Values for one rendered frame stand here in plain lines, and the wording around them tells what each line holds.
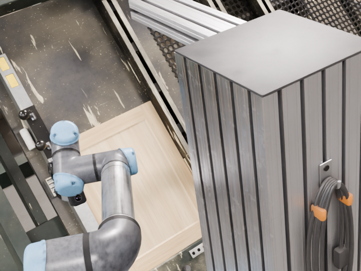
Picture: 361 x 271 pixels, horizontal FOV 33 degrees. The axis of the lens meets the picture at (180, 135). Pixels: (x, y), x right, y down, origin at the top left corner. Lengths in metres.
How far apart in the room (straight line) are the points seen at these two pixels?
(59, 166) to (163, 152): 0.86
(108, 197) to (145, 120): 1.03
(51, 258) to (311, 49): 0.64
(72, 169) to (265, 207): 0.69
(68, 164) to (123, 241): 0.40
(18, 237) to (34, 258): 0.91
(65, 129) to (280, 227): 0.76
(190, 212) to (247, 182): 1.36
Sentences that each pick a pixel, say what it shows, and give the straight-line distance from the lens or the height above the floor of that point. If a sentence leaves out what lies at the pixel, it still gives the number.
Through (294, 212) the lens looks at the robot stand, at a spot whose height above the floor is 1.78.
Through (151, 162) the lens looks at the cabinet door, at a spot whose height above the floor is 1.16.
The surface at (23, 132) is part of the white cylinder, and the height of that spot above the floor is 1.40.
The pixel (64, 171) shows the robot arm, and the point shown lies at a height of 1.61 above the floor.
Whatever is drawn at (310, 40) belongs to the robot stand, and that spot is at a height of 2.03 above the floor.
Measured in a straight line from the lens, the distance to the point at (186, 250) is 2.35.
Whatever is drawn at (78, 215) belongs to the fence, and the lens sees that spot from 2.25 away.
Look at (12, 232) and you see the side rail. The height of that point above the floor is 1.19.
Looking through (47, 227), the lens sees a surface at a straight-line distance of 2.30.
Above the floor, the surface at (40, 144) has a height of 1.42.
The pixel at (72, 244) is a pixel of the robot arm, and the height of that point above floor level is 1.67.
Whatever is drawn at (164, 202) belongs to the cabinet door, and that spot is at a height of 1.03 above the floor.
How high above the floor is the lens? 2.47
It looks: 31 degrees down
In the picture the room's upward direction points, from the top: 9 degrees counter-clockwise
